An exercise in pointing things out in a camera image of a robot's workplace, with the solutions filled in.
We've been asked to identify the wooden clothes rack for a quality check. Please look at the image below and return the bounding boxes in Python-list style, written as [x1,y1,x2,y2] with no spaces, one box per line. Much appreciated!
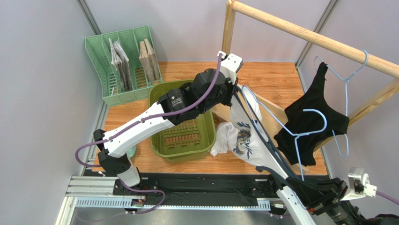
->
[209,0,399,175]

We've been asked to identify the teal green cup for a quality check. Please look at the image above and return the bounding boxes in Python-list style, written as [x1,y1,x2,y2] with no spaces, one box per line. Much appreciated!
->
[126,146,136,158]

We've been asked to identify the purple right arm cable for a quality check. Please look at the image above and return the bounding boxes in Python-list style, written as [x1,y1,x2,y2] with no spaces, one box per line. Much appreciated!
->
[375,190,399,206]

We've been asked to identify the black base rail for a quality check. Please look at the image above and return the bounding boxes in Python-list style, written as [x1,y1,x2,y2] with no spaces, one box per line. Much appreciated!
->
[82,168,331,208]

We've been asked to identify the folded newspapers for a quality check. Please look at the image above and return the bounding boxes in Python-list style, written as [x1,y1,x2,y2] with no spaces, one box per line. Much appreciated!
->
[108,38,133,92]

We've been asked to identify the black garment on hanger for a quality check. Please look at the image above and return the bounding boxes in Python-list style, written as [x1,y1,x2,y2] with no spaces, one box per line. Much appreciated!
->
[285,62,349,166]

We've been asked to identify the mint green file organizer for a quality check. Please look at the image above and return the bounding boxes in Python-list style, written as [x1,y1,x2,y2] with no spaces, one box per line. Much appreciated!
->
[85,26,163,107]

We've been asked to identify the olive green plastic basket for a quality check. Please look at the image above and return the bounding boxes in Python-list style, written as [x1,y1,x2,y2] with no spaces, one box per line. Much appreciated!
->
[148,79,217,163]

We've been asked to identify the brown wooden boards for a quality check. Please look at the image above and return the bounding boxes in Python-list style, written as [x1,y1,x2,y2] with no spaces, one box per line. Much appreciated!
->
[139,38,161,83]

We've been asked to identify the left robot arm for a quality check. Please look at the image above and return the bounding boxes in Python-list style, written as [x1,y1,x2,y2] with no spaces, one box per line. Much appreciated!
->
[94,68,238,187]

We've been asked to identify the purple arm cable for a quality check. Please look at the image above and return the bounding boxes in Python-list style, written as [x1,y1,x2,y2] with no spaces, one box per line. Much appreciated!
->
[375,190,399,206]
[74,53,223,214]

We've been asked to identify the white tank top navy trim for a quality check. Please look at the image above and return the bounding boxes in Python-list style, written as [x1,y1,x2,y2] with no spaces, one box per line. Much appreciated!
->
[209,86,299,179]

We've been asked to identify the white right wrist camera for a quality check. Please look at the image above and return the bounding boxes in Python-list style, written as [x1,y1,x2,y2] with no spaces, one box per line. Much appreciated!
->
[341,167,377,201]

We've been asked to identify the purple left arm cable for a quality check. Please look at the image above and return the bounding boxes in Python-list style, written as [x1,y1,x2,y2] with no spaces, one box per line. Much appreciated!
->
[74,53,223,214]

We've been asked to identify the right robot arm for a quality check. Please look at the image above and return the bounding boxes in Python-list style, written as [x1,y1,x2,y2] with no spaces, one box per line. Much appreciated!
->
[268,167,399,225]

